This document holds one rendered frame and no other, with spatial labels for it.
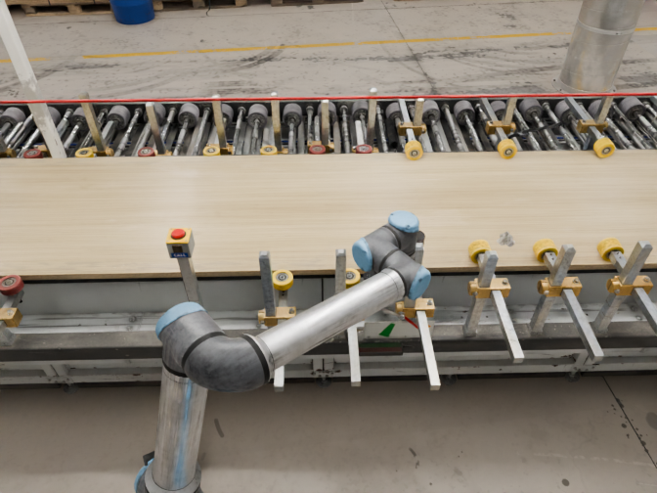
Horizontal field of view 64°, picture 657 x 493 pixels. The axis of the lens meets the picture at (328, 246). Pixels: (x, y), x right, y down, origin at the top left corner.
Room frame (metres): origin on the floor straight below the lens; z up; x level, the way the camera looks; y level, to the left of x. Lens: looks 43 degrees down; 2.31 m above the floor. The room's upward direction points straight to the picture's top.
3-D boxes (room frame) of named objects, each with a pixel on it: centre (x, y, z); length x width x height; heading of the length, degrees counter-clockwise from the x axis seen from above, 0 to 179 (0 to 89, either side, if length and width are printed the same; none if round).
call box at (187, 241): (1.22, 0.47, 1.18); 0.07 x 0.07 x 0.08; 1
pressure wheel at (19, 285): (1.32, 1.17, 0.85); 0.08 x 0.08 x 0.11
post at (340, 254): (1.24, -0.04, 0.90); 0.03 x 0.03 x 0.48; 1
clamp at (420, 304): (1.25, -0.31, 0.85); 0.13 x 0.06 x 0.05; 91
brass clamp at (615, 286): (1.26, -1.06, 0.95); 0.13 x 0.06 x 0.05; 91
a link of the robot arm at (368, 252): (1.08, -0.14, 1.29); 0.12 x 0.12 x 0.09; 40
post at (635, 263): (1.26, -1.04, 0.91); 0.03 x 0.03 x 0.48; 1
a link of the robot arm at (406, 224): (1.16, -0.22, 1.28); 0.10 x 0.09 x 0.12; 130
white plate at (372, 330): (1.22, -0.26, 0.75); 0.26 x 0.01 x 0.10; 91
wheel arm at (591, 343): (1.20, -0.83, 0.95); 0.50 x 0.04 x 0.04; 1
